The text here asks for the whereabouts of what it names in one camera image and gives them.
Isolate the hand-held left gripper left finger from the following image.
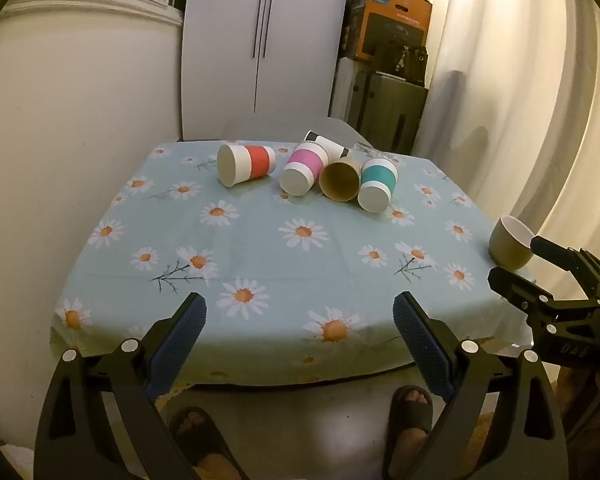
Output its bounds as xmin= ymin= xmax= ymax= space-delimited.
xmin=34 ymin=291 xmax=208 ymax=480

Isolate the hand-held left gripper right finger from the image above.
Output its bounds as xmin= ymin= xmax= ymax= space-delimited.
xmin=392 ymin=290 xmax=571 ymax=480

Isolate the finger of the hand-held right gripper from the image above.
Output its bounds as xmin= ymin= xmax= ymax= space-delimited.
xmin=530 ymin=234 xmax=600 ymax=286
xmin=487 ymin=266 xmax=563 ymax=317

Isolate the beige cup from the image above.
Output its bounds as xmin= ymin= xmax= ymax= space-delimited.
xmin=489 ymin=215 xmax=536 ymax=271

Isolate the white cup with teal band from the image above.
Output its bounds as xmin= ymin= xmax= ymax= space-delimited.
xmin=357 ymin=158 xmax=399 ymax=213

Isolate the brown paper cup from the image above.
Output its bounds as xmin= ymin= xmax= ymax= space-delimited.
xmin=319 ymin=156 xmax=365 ymax=204

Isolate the white cup with red band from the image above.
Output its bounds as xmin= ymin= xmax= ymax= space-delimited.
xmin=216 ymin=143 xmax=277 ymax=188

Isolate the clear glass cup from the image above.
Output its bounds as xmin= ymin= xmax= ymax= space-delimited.
xmin=347 ymin=142 xmax=386 ymax=162

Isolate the white cup with pink band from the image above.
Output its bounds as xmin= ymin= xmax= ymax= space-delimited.
xmin=279 ymin=142 xmax=330 ymax=197

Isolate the white cup with black band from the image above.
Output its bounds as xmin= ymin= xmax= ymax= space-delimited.
xmin=304 ymin=130 xmax=350 ymax=160

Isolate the black slipper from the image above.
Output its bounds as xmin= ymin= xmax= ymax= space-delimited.
xmin=382 ymin=385 xmax=435 ymax=480
xmin=167 ymin=406 xmax=252 ymax=480

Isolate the person's right foot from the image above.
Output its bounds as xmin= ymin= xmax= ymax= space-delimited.
xmin=389 ymin=390 xmax=431 ymax=480

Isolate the person's foot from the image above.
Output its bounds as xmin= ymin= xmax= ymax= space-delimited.
xmin=176 ymin=411 xmax=241 ymax=480
xmin=389 ymin=390 xmax=431 ymax=480

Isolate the daisy print blue tablecloth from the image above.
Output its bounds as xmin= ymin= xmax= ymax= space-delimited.
xmin=50 ymin=139 xmax=537 ymax=392

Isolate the person's left foot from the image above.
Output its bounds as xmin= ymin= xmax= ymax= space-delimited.
xmin=176 ymin=411 xmax=241 ymax=480

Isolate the cream curtain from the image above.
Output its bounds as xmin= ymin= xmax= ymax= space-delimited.
xmin=411 ymin=0 xmax=600 ymax=306

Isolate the grey suitcase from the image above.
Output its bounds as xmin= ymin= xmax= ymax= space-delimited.
xmin=351 ymin=70 xmax=429 ymax=155

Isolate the black bag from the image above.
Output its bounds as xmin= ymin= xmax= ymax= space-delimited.
xmin=374 ymin=41 xmax=429 ymax=87

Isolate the white box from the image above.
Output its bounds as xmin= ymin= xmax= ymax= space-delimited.
xmin=329 ymin=56 xmax=362 ymax=122

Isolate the orange cardboard box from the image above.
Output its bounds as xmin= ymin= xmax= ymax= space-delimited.
xmin=340 ymin=0 xmax=434 ymax=64

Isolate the white refrigerator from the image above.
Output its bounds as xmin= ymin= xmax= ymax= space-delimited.
xmin=179 ymin=0 xmax=352 ymax=144

